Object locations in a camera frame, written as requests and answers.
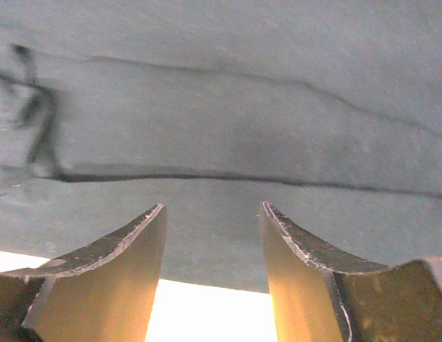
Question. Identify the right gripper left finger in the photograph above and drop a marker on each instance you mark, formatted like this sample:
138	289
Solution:
103	291

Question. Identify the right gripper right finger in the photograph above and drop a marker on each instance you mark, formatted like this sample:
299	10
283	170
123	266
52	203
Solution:
322	293

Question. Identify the black t shirt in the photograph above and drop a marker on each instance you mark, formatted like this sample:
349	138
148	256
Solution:
330	110

